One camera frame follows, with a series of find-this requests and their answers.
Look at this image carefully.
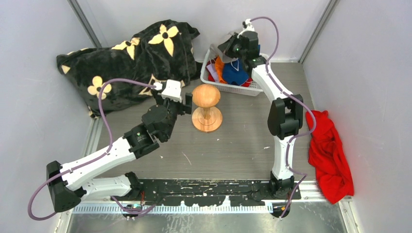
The white plastic basket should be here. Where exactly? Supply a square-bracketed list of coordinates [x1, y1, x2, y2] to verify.
[200, 48, 263, 96]

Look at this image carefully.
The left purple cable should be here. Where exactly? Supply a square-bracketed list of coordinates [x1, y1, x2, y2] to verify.
[27, 78, 162, 221]

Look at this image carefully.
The orange bucket hat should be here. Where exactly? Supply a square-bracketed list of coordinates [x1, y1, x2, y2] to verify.
[215, 56, 227, 84]

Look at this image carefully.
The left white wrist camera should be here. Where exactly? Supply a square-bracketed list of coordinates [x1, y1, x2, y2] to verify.
[154, 79, 182, 103]

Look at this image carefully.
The purple cable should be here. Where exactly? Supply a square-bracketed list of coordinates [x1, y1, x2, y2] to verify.
[27, 78, 162, 221]
[251, 17, 318, 219]

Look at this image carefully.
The grey bucket hat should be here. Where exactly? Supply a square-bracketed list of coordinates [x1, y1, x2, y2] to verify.
[218, 33, 246, 62]

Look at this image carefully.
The black blanket with cream flowers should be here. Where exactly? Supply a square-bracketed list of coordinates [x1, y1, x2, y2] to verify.
[56, 19, 202, 118]

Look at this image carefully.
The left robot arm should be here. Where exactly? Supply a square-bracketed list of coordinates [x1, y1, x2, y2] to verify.
[46, 90, 193, 213]

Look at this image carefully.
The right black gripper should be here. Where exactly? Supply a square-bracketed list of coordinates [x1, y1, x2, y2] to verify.
[218, 33, 246, 60]

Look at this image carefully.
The red bucket hat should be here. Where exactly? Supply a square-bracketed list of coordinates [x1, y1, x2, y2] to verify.
[207, 74, 253, 87]

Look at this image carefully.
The lilac bucket hat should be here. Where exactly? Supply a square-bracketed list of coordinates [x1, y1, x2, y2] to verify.
[206, 62, 219, 83]

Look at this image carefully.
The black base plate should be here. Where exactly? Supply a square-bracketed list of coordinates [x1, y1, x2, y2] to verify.
[117, 179, 301, 207]

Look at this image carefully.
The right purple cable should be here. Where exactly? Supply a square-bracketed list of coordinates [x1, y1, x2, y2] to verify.
[251, 17, 318, 219]

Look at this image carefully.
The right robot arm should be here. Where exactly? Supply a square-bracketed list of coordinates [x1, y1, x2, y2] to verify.
[218, 31, 303, 200]

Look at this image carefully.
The red cloth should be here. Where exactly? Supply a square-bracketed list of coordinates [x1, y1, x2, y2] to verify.
[305, 110, 354, 204]

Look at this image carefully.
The blue bucket hat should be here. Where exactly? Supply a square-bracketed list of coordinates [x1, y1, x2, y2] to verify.
[222, 60, 251, 87]

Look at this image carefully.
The wooden hat stand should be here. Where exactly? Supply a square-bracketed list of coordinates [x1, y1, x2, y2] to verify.
[191, 84, 223, 133]

